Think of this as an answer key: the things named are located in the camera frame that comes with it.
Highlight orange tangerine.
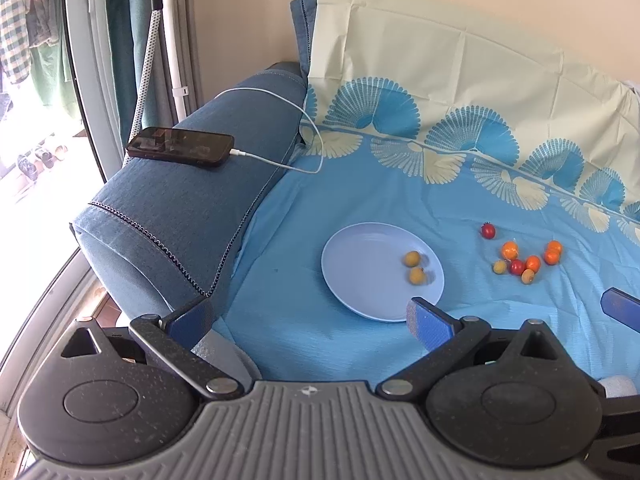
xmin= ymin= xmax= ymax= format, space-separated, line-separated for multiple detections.
xmin=525 ymin=256 xmax=541 ymax=273
xmin=500 ymin=240 xmax=518 ymax=261
xmin=544 ymin=249 xmax=560 ymax=266
xmin=546 ymin=240 xmax=563 ymax=255

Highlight yellow-brown longan fruit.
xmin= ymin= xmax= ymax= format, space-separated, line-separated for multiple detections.
xmin=492 ymin=260 xmax=508 ymax=274

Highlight red cherry tomato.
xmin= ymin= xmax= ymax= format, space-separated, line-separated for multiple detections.
xmin=509 ymin=259 xmax=526 ymax=276
xmin=480 ymin=222 xmax=497 ymax=240

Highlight small yellow longan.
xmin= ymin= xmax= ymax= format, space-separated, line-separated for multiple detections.
xmin=521 ymin=269 xmax=535 ymax=285

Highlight yellow longan on plate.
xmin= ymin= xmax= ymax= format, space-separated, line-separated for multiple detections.
xmin=404 ymin=250 xmax=421 ymax=268
xmin=408 ymin=266 xmax=426 ymax=285

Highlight light blue plate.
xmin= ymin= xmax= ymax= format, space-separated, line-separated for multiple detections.
xmin=320 ymin=222 xmax=445 ymax=323

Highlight black smartphone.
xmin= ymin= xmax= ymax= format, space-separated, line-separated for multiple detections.
xmin=126 ymin=127 xmax=234 ymax=167

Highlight hanging clothes outside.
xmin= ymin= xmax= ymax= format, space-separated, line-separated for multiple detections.
xmin=1 ymin=0 xmax=77 ymax=114

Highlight teal curtain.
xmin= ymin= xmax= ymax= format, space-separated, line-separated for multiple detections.
xmin=106 ymin=0 xmax=151 ymax=145

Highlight garment steamer stand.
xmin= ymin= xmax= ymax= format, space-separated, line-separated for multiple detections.
xmin=127 ymin=0 xmax=195 ymax=142

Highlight white charging cable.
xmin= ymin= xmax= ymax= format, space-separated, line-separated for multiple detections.
xmin=199 ymin=86 xmax=326 ymax=176

